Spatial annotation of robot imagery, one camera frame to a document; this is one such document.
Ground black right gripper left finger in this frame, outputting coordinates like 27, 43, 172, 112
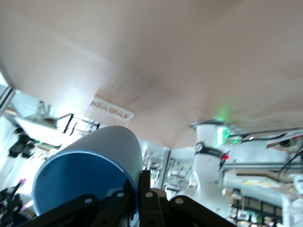
14, 189, 131, 227

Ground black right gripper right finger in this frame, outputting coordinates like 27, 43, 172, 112
139, 170, 237, 227

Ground blue plastic cup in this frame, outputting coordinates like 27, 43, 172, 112
30, 125, 143, 224

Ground white wire cup rack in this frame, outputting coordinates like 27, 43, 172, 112
86, 96, 135, 131

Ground aluminium frame rail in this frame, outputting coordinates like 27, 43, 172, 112
220, 162, 303, 171

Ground black base cable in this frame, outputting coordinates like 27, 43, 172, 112
240, 127, 303, 144

